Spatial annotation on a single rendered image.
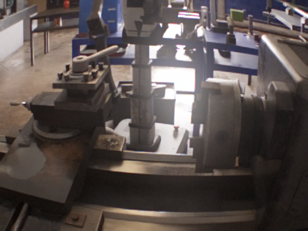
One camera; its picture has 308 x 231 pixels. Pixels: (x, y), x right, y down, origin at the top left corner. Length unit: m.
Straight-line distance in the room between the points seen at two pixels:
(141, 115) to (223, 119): 1.44
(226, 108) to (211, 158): 0.13
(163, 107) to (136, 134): 0.76
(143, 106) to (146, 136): 0.20
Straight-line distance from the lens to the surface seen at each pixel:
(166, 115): 3.06
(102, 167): 1.23
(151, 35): 2.02
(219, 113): 0.85
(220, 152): 0.88
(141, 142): 2.34
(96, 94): 1.15
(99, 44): 1.78
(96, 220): 0.96
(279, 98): 0.72
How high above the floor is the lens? 1.56
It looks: 28 degrees down
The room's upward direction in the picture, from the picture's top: straight up
